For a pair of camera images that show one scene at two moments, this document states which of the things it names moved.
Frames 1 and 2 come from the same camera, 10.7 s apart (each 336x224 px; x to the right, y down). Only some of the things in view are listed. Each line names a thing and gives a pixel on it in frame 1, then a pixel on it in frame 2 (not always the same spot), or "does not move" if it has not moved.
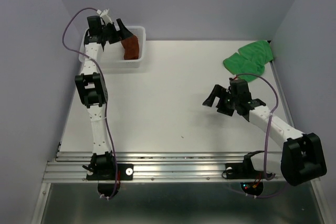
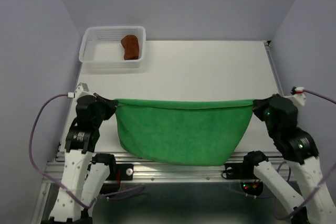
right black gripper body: [229, 100] to [269, 124]
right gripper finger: [216, 92] to [260, 107]
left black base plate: [125, 172] does not move
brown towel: [131, 48] does not move
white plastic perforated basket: [113, 53] does not move
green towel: [251, 59] to [192, 132]
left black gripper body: [109, 33] to [101, 115]
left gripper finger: [103, 43] to [112, 103]
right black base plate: [244, 171] does not move
